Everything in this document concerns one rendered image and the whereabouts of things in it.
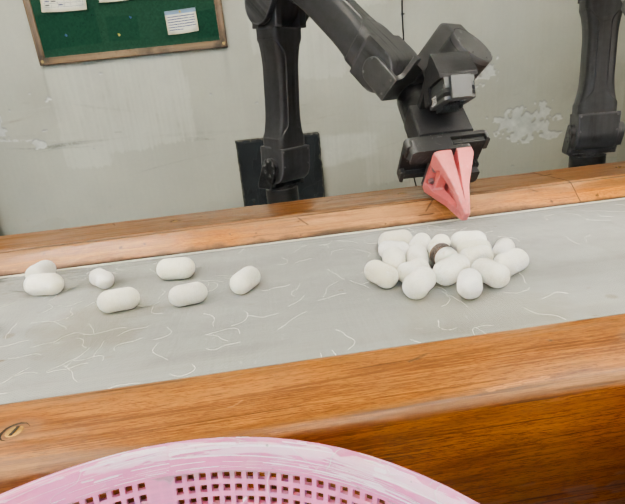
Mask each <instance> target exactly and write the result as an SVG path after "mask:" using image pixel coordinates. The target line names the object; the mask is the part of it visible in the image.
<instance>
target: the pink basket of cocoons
mask: <svg viewBox="0 0 625 504"><path fill-rule="evenodd" d="M212 472H218V476H216V477H212ZM224 472H229V474H230V476H224ZM236 472H241V476H236ZM248 472H253V476H248ZM259 472H265V476H260V475H259ZM200 473H206V477H203V478H201V477H200ZM271 473H276V477H271ZM190 474H194V479H188V475H190ZM283 474H286V475H288V479H286V478H283ZM176 476H182V480H179V481H176ZM295 476H300V480H295ZM307 478H311V479H312V483H311V482H307ZM318 480H320V481H324V485H321V484H318ZM144 482H145V487H142V488H139V484H140V483H144ZM330 483H333V484H336V488H333V487H330ZM213 484H219V488H214V487H213ZM225 484H230V488H225ZM237 484H242V488H237ZM248 484H254V488H249V487H248ZM260 484H265V488H260ZM131 485H132V489H133V490H130V491H126V487H127V486H131ZM201 485H207V489H202V486H201ZM272 485H276V486H277V489H272ZM190 486H195V490H192V491H190ZM283 486H285V487H288V491H286V490H283ZM343 486H344V487H347V488H348V491H344V490H342V487H343ZM177 488H183V492H178V489H177ZM295 488H298V489H300V493H299V492H295ZM116 489H119V491H120V493H119V494H116V495H113V490H116ZM307 490H309V491H312V495H310V494H307ZM355 490H357V491H360V495H357V494H355ZM103 493H106V495H107V497H106V498H102V499H100V495H99V494H103ZM318 493H323V497H320V496H318ZM145 494H146V495H147V499H143V500H141V495H145ZM367 494H368V495H371V496H373V497H372V499H369V498H367ZM238 495H243V499H238ZM330 495H331V496H334V497H335V500H332V499H330ZM214 496H220V500H215V498H214ZM226 496H231V499H228V500H226ZM249 496H254V500H251V499H249ZM261 496H265V497H266V500H261ZM90 497H93V502H90V503H87V501H86V499H87V498H90ZM133 497H134V501H135V502H131V503H129V502H128V499H129V498H133ZM203 497H208V501H203ZM272 497H275V498H277V501H272ZM191 498H196V501H197V502H191ZM183 499H184V500H185V503H184V504H295V500H297V501H300V504H307V503H312V504H346V503H342V499H345V500H347V504H354V503H357V504H382V503H380V502H379V501H380V499H382V500H384V501H385V504H479V503H478V502H476V501H474V500H472V499H470V498H468V497H466V496H465V495H463V494H461V493H459V492H457V491H455V490H453V489H451V488H449V487H447V486H445V485H443V484H441V483H439V482H437V481H434V480H432V479H430V478H428V477H426V476H424V475H421V474H419V473H416V472H414V471H411V470H409V469H406V468H404V467H401V466H399V465H396V464H394V463H391V462H388V461H385V460H382V459H379V458H376V457H373V456H370V455H366V454H362V453H359V452H355V451H351V450H347V449H344V448H339V447H334V446H329V445H325V444H320V443H314V442H307V441H300V440H293V439H281V438H269V437H219V438H206V439H194V440H187V441H179V442H171V443H165V444H160V445H154V446H149V447H144V448H139V449H135V450H131V451H126V452H122V453H118V454H114V455H110V456H107V457H103V458H100V459H96V460H92V461H89V462H86V463H83V464H80V465H77V466H74V467H70V468H67V469H64V470H61V471H59V472H56V473H53V474H50V475H48V476H45V477H42V478H39V479H37V480H34V481H31V482H29V483H26V484H24V485H22V486H19V487H17V488H14V489H12V490H9V491H7V492H4V493H2V494H0V504H73V503H75V502H78V501H79V503H80V504H115V502H118V501H121V502H122V504H179V500H183ZM284 499H288V501H289V503H286V502H284Z"/></svg>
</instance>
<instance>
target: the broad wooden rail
mask: <svg viewBox="0 0 625 504"><path fill-rule="evenodd" d="M469 193H470V215H469V217H476V216H484V215H492V214H500V213H508V212H516V211H523V210H531V209H539V208H547V207H555V206H563V205H571V204H579V203H587V202H595V201H602V200H610V199H618V198H625V161H621V162H613V163H604V164H596V165H588V166H579V167H571V168H563V169H554V170H546V171H538V172H529V173H521V174H513V175H504V176H496V177H488V178H480V179H476V181H474V182H471V183H469ZM452 219H459V218H458V217H457V216H456V215H455V214H454V213H453V212H452V211H451V210H449V209H448V208H447V207H446V206H445V205H443V204H441V203H440V202H438V201H437V200H435V199H434V198H432V197H431V196H429V195H428V194H426V193H425V192H424V190H423V187H422V185H421V186H413V187H405V188H396V189H388V190H380V191H371V192H363V193H355V194H346V195H338V196H330V197H321V198H313V199H305V200H297V201H288V202H280V203H273V204H266V205H255V206H247V207H238V208H230V209H222V210H213V211H205V212H197V213H188V214H180V215H172V216H163V217H155V218H147V219H138V220H130V221H122V222H113V223H105V224H97V225H88V226H80V227H72V228H63V229H55V230H47V231H39V232H30V233H22V234H14V235H5V236H0V277H2V276H10V275H18V274H25V272H26V270H27V269H28V268H29V267H30V266H32V265H34V264H36V263H38V262H40V261H42V260H49V261H52V262H53V263H54V264H55V265H56V270H57V269H65V268H73V267H81V266H89V265H97V264H104V263H112V262H120V261H128V260H136V259H144V258H152V257H160V256H168V255H176V254H184V253H191V252H199V251H207V250H215V249H223V248H231V247H239V246H247V245H255V244H263V243H270V242H278V241H286V240H294V239H302V238H310V237H318V236H326V235H334V234H342V233H350V232H357V231H365V230H373V229H381V228H389V227H397V226H405V225H413V224H421V223H429V222H436V221H444V220H452Z"/></svg>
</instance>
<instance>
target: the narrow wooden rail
mask: <svg viewBox="0 0 625 504"><path fill-rule="evenodd" d="M219 437H269V438H281V439H293V440H300V441H307V442H314V443H320V444H325V445H329V446H334V447H339V448H344V449H347V450H351V451H355V452H359V453H362V454H366V455H370V456H373V457H376V458H379V459H382V460H385V461H388V462H391V463H394V464H396V465H399V466H401V467H404V468H406V469H409V470H411V471H414V472H416V473H419V474H421V475H424V476H426V477H428V478H430V479H432V480H434V481H437V482H439V483H441V484H443V485H445V486H447V487H449V488H451V489H453V490H455V491H457V492H459V493H461V494H463V495H465V496H466V497H468V498H470V499H472V500H474V501H476V502H478V503H479V504H625V313H622V314H615V315H608V316H602V317H595V318H588V319H581V320H574V321H567V322H561V323H554V324H547V325H540V326H533V327H526V328H520V329H513V330H506V331H499V332H492V333H486V334H479V335H472V336H465V337H458V338H451V339H445V340H438V341H431V342H424V343H417V344H410V345H404V346H397V347H390V348H383V349H376V350H370V351H363V352H356V353H349V354H342V355H335V356H329V357H322V358H315V359H308V360H301V361H295V362H288V363H281V364H274V365H267V366H260V367H254V368H247V369H240V370H233V371H226V372H219V373H213V374H206V375H199V376H192V377H185V378H179V379H172V380H165V381H158V382H151V383H144V384H138V385H131V386H124V387H117V388H110V389H103V390H97V391H90V392H83V393H76V394H69V395H63V396H56V397H49V398H42V399H35V400H28V401H22V402H15V403H8V404H1V405H0V494H2V493H4V492H7V491H9V490H12V489H14V488H17V487H19V486H22V485H24V484H26V483H29V482H31V481H34V480H37V479H39V478H42V477H45V476H48V475H50V474H53V473H56V472H59V471H61V470H64V469H67V468H70V467H74V466H77V465H80V464H83V463H86V462H89V461H92V460H96V459H100V458H103V457H107V456H110V455H114V454H118V453H122V452H126V451H131V450H135V449H139V448H144V447H149V446H154V445H160V444H165V443H171V442H179V441H187V440H194V439H206V438H219Z"/></svg>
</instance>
